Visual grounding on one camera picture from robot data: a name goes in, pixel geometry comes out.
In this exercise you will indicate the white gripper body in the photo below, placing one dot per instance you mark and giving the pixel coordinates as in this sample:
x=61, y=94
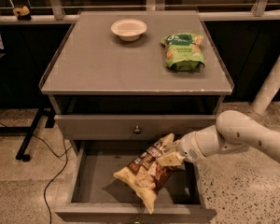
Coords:
x=188, y=147

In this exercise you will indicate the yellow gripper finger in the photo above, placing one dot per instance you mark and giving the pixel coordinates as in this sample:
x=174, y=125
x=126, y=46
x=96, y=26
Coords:
x=170, y=159
x=172, y=146

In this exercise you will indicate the brown tortilla chip bag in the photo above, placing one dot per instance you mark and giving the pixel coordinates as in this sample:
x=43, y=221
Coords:
x=145, y=176

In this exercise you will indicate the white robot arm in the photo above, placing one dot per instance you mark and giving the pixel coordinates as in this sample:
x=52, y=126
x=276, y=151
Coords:
x=233, y=132

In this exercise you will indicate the metal top drawer knob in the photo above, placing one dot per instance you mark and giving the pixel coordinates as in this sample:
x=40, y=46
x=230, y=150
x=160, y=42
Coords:
x=137, y=130

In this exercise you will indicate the grey drawer cabinet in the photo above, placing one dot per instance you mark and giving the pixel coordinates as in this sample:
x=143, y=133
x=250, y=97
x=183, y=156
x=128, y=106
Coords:
x=97, y=73

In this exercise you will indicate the grey open middle drawer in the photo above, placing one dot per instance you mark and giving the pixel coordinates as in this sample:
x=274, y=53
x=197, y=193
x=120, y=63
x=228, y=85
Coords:
x=97, y=196

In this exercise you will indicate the green snack bag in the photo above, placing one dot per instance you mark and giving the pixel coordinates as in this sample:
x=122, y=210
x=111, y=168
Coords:
x=183, y=52

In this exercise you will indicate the grey top drawer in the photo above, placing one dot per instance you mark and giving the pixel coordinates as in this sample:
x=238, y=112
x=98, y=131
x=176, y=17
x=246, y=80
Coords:
x=120, y=127

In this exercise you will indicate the white paper bowl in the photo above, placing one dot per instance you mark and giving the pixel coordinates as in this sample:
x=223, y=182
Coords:
x=128, y=29

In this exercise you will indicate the yellow black small object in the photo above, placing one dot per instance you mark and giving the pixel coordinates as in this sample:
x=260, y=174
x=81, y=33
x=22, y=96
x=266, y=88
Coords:
x=22, y=13

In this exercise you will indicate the black table leg frame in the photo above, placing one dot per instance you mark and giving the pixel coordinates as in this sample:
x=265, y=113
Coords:
x=28, y=131

